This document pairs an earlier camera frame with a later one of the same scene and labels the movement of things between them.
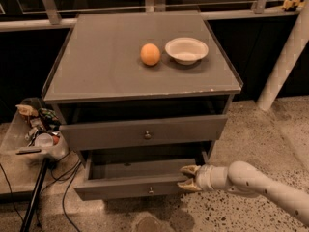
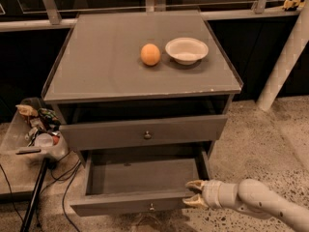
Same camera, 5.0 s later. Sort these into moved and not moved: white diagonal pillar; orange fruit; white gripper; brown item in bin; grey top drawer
Moved: white gripper
Not moved: orange fruit; grey top drawer; white diagonal pillar; brown item in bin
